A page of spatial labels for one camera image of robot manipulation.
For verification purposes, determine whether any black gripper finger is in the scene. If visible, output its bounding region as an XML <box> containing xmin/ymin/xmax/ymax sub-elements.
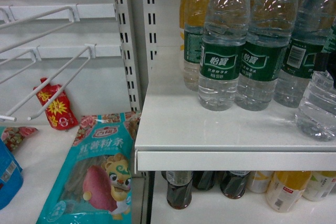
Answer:
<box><xmin>314</xmin><ymin>51</ymin><xmax>335</xmax><ymax>88</ymax></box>

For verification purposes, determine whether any water bottle green label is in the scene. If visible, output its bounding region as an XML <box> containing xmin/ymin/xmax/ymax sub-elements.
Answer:
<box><xmin>296</xmin><ymin>22</ymin><xmax>335</xmax><ymax>141</ymax></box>

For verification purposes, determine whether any water bottle front left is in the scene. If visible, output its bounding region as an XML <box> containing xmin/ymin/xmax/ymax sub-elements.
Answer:
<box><xmin>198</xmin><ymin>0</ymin><xmax>250</xmax><ymax>111</ymax></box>

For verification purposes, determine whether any water bottle back left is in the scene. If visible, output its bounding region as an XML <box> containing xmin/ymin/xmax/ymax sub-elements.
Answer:
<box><xmin>180</xmin><ymin>0</ymin><xmax>209</xmax><ymax>91</ymax></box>

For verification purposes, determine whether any slotted white shelf upright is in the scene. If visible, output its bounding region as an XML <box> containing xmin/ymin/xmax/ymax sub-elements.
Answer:
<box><xmin>114</xmin><ymin>0</ymin><xmax>157</xmax><ymax>111</ymax></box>

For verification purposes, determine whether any white label bottle lower right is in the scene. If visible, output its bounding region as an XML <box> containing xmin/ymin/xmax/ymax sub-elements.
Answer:
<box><xmin>302</xmin><ymin>171</ymin><xmax>335</xmax><ymax>201</ymax></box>

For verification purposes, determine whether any yellow drink bottle lower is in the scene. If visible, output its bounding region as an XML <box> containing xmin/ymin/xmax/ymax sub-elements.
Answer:
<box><xmin>266</xmin><ymin>170</ymin><xmax>312</xmax><ymax>213</ymax></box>

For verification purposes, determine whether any white yellow bottle lower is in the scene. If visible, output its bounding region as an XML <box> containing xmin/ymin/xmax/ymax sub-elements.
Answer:
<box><xmin>247</xmin><ymin>170</ymin><xmax>274</xmax><ymax>193</ymax></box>

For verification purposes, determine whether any dark drink bottle lower right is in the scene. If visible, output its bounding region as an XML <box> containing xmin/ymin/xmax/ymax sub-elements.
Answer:
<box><xmin>220</xmin><ymin>170</ymin><xmax>250</xmax><ymax>199</ymax></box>

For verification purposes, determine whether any dark drink bottle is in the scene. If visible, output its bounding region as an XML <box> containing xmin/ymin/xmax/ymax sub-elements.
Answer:
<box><xmin>161</xmin><ymin>170</ymin><xmax>193</xmax><ymax>210</ymax></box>
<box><xmin>192</xmin><ymin>171</ymin><xmax>216</xmax><ymax>191</ymax></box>
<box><xmin>220</xmin><ymin>170</ymin><xmax>250</xmax><ymax>199</ymax></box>

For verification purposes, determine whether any dark drink bottle lower middle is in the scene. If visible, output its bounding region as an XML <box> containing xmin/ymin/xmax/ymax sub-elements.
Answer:
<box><xmin>192</xmin><ymin>171</ymin><xmax>216</xmax><ymax>191</ymax></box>

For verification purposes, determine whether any dark drink bottle lower left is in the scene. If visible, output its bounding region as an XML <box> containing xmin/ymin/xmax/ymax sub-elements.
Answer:
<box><xmin>161</xmin><ymin>170</ymin><xmax>193</xmax><ymax>210</ymax></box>

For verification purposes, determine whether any teal sweet potato noodle bag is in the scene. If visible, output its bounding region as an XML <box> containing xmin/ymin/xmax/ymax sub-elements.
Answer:
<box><xmin>37</xmin><ymin>111</ymin><xmax>141</xmax><ymax>223</ymax></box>

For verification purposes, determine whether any red spout pouch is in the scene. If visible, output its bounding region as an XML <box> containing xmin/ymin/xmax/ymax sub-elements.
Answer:
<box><xmin>36</xmin><ymin>83</ymin><xmax>78</xmax><ymax>130</ymax></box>

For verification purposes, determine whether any floral snack bag left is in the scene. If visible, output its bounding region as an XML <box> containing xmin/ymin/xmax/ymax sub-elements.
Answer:
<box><xmin>1</xmin><ymin>126</ymin><xmax>38</xmax><ymax>152</ymax></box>

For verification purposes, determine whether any blue package left edge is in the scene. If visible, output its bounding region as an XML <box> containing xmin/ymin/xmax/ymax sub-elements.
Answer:
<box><xmin>0</xmin><ymin>141</ymin><xmax>23</xmax><ymax>209</ymax></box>

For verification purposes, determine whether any white wire display hook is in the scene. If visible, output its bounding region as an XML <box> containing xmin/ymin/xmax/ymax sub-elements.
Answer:
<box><xmin>0</xmin><ymin>44</ymin><xmax>97</xmax><ymax>122</ymax></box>

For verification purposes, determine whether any white wire hook upper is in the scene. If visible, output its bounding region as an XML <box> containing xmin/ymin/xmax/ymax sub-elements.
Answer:
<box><xmin>1</xmin><ymin>6</ymin><xmax>80</xmax><ymax>53</ymax></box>

